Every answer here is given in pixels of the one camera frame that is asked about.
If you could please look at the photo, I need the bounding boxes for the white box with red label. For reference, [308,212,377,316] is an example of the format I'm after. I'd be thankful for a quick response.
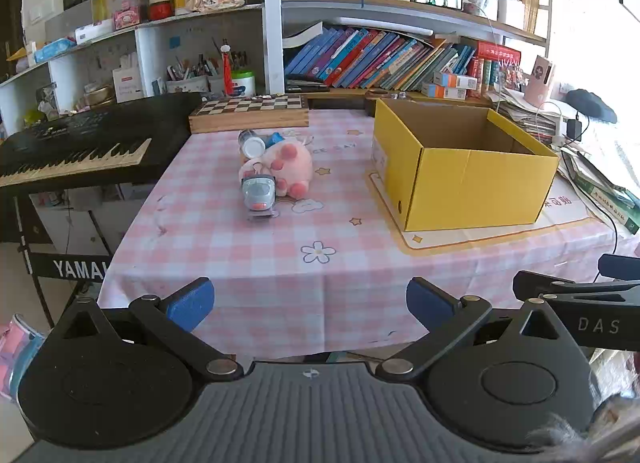
[111,65,146,104]

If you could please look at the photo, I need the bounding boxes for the grey furry sleeve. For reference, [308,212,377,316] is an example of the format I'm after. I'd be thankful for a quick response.
[525,393,640,463]

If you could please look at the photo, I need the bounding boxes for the pink checkered cloth desktop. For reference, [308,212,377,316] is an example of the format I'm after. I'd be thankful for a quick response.
[97,108,640,361]

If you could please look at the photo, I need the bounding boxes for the pink paper bag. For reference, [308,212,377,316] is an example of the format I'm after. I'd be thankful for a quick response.
[522,55,556,108]

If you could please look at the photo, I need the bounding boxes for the pink plush pig toy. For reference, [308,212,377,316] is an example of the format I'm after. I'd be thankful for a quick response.
[240,139,315,197]

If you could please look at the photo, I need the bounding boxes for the blue tissue pack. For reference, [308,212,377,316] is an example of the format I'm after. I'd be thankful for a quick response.
[32,38,77,64]

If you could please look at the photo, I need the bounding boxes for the green books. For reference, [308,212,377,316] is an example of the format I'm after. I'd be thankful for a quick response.
[557,148,640,236]

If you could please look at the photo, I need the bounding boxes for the white shelf unit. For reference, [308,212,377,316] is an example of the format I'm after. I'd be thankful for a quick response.
[0,3,266,136]

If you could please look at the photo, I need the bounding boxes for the wooden chessboard box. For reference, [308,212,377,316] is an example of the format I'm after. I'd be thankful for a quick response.
[189,94,309,134]

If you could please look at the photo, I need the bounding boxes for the yellow cardboard box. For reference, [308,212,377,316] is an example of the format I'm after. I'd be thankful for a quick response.
[371,98,560,233]

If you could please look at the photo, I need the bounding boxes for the stack of papers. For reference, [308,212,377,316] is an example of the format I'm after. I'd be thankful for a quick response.
[492,85,562,142]

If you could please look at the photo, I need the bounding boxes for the black cap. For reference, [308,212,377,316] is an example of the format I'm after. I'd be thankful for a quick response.
[565,89,619,124]

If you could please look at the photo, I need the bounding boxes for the red thick book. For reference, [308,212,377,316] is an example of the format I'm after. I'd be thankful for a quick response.
[474,40,522,64]

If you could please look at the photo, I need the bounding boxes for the pink and blue bag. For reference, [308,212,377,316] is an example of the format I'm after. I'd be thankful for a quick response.
[0,313,48,404]

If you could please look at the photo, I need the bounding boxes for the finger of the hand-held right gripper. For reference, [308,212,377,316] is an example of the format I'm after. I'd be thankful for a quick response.
[513,270,640,302]
[598,254,640,280]

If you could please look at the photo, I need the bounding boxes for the white storage box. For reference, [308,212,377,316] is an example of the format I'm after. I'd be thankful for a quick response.
[497,0,526,31]

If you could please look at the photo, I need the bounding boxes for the black keyboard stand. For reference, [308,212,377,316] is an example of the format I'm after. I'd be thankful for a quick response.
[0,183,118,329]

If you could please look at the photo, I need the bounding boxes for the orange and white small box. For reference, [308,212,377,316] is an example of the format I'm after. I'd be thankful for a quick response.
[434,71,479,90]
[421,83,468,100]

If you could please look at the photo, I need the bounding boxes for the white thick book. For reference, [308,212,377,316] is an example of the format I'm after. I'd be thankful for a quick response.
[282,22,325,48]

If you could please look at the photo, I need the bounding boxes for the black electronic keyboard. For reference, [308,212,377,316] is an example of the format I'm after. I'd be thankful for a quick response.
[0,92,203,188]

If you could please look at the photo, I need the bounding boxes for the row of colourful books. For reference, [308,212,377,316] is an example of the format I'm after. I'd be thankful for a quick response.
[283,25,476,91]

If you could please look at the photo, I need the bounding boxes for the pen holder with pens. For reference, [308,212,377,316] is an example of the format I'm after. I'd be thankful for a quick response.
[165,54,226,94]

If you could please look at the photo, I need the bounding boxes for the red figure on stick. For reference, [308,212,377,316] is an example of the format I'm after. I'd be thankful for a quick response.
[220,43,236,96]

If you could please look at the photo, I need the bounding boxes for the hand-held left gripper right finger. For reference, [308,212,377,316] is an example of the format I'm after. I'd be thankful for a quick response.
[375,277,583,384]

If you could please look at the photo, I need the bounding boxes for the dark blue spray bottle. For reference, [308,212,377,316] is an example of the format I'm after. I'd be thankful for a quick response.
[237,129,267,160]

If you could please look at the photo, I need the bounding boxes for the white jar with green lid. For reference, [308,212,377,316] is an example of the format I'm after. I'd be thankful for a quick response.
[231,70,257,98]

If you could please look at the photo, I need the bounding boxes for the wooden bookshelf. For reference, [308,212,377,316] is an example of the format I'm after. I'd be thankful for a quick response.
[262,0,553,104]

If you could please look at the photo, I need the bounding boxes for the pink small box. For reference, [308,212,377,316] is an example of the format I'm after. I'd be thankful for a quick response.
[112,8,143,31]

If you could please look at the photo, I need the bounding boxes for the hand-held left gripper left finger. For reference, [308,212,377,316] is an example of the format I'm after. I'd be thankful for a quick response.
[52,277,245,384]

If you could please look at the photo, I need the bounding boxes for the black cable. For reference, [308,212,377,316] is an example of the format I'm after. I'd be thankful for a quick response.
[560,143,632,284]

